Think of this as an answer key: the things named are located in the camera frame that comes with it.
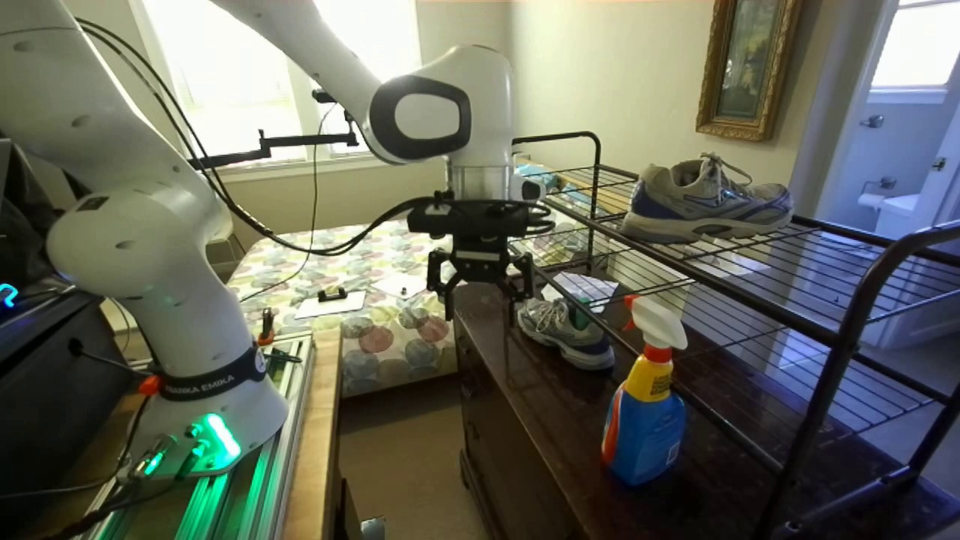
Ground dark wooden dresser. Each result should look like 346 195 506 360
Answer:
445 272 960 540

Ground white paper sheet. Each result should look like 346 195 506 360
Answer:
294 289 370 324

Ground light wooden robot table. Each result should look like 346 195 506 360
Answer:
18 322 347 540

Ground black camera boom rod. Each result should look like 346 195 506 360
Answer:
186 88 370 170

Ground green lit aluminium rail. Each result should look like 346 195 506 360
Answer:
85 333 317 540

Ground small red black tool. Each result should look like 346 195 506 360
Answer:
254 310 278 355

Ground grey blue sneaker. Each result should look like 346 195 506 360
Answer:
512 293 619 376
619 152 794 242

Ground white panel door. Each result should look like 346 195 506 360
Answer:
902 102 960 236

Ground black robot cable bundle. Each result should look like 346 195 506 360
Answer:
71 11 445 259

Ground white bathroom fixture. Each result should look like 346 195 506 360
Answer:
856 176 925 242

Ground white folded paper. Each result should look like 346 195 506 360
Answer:
536 268 622 315

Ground bright window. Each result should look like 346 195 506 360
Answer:
131 0 431 169

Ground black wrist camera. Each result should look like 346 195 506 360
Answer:
402 195 556 242

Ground black equipment box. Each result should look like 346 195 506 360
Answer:
0 283 131 513

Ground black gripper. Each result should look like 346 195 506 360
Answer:
425 236 540 324

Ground bed with floral quilt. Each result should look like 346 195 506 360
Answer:
223 198 533 403

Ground black metal shoe rack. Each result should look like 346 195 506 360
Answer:
495 130 960 540

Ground gold framed picture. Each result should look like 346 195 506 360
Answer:
697 0 807 145

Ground blue spray cleaner bottle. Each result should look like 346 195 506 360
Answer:
598 293 690 488

